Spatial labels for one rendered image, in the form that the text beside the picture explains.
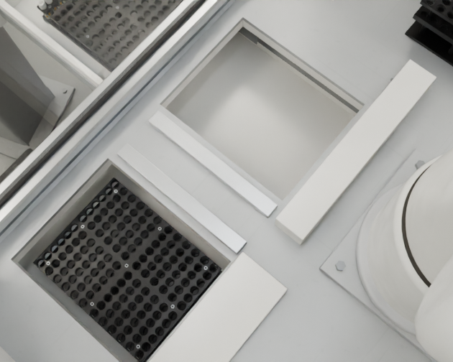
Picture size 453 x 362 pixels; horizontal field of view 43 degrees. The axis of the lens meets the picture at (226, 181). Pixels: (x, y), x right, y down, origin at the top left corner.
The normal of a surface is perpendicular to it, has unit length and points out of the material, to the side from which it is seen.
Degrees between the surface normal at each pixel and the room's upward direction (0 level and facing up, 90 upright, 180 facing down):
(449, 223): 75
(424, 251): 88
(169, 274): 0
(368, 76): 0
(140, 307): 0
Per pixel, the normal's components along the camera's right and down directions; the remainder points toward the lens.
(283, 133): -0.03, -0.30
